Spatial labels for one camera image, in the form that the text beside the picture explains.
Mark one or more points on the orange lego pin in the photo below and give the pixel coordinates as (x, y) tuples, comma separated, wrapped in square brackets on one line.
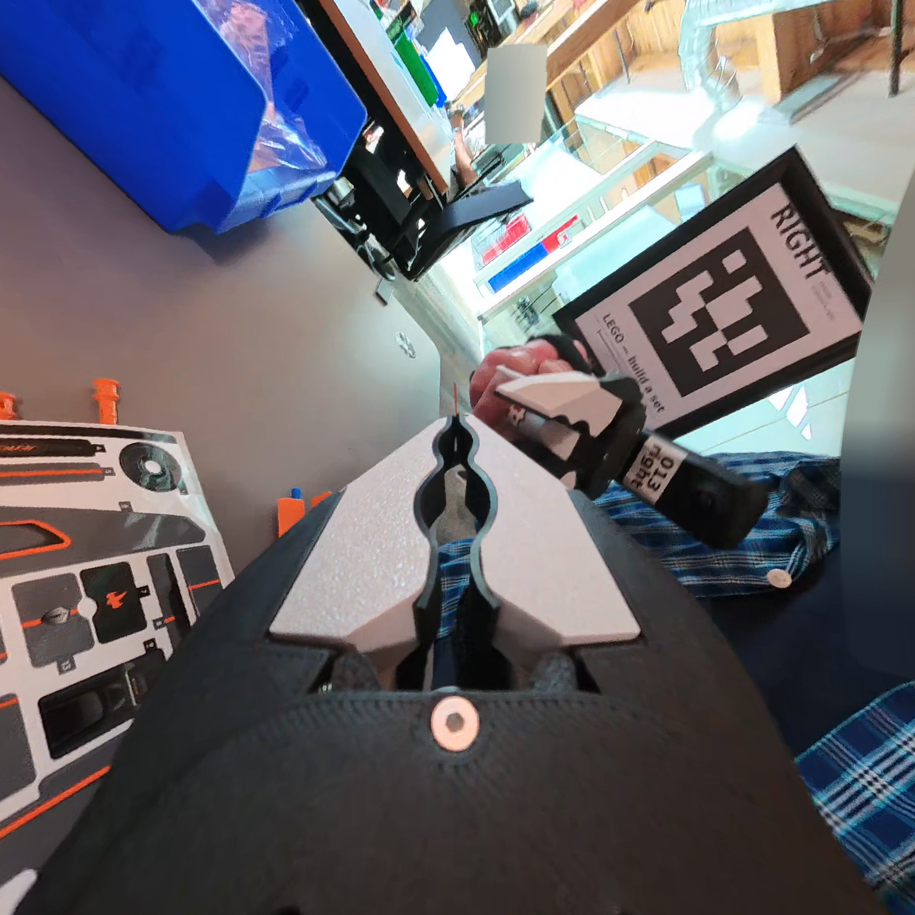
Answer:
[(7, 406), (106, 400)]

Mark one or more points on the clear plastic bag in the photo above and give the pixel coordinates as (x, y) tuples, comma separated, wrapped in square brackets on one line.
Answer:
[(286, 121)]

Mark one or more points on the person's right forearm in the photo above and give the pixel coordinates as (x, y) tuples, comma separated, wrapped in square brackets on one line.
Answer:
[(750, 565)]

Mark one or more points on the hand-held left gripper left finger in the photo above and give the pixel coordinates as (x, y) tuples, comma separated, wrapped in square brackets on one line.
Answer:
[(357, 565)]

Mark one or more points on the blue plastic bin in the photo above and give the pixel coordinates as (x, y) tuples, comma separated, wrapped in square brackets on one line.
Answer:
[(129, 100)]

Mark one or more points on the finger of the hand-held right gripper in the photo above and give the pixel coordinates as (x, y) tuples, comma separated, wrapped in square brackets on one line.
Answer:
[(547, 440), (561, 397)]

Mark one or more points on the orange and blue lego piece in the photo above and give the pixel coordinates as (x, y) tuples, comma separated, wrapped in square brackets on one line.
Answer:
[(291, 511)]

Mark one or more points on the black office chair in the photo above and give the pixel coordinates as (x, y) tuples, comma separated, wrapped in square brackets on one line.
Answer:
[(429, 207)]

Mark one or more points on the blue plaid shirt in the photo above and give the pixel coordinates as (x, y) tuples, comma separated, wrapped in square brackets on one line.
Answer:
[(865, 793)]

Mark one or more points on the person's right hand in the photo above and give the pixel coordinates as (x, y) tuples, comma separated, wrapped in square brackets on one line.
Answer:
[(500, 364)]

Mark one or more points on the desk with orange edge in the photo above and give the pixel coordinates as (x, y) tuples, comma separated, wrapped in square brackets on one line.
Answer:
[(400, 93)]

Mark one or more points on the dark navy pants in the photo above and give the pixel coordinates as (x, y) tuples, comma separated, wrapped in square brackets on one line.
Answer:
[(786, 657)]

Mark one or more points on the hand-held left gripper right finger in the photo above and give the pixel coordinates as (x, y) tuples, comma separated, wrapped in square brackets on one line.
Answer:
[(550, 572)]

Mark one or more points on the lego sticker sheet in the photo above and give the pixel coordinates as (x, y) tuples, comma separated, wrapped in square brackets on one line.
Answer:
[(107, 565)]

